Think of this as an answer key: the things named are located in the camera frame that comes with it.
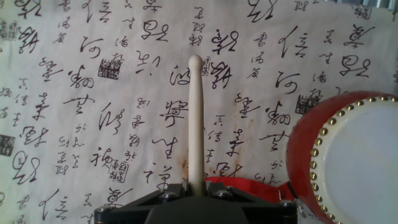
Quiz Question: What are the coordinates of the wooden drumstick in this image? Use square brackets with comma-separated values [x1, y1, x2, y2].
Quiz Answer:
[187, 54, 205, 197]

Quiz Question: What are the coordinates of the red drum with white head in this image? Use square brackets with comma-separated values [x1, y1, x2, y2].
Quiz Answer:
[285, 90, 398, 224]

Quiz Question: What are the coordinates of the red drum strap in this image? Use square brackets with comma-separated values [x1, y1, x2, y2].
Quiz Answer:
[203, 176, 295, 203]

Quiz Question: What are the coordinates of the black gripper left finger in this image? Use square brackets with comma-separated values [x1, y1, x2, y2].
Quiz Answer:
[94, 182, 190, 224]

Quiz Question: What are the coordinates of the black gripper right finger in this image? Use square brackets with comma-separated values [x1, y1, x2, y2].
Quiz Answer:
[205, 182, 298, 224]

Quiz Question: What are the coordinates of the calligraphy print tablecloth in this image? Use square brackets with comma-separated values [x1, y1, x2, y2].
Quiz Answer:
[0, 0, 398, 224]

